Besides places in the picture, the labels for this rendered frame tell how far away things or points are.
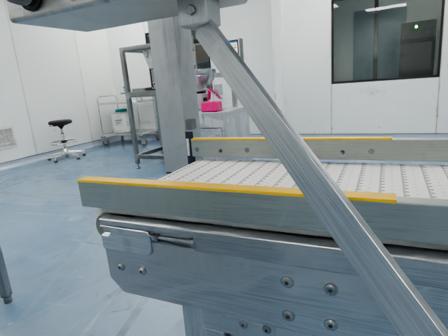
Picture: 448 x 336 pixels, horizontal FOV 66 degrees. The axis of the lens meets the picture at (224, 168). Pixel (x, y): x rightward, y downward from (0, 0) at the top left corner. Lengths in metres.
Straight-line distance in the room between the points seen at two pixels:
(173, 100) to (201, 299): 0.40
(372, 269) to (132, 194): 0.26
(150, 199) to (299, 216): 0.16
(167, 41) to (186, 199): 0.39
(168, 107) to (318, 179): 0.50
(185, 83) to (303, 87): 5.02
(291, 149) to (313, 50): 5.41
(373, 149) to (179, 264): 0.33
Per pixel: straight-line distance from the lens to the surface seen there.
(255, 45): 5.91
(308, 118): 5.68
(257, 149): 0.60
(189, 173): 0.55
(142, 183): 0.38
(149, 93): 4.32
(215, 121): 3.05
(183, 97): 0.67
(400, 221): 0.31
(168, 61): 0.68
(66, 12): 0.38
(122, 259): 0.45
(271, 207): 0.32
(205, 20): 0.33
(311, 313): 0.37
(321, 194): 0.23
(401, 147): 0.57
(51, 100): 6.60
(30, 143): 6.33
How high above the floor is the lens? 1.01
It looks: 14 degrees down
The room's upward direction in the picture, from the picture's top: 5 degrees counter-clockwise
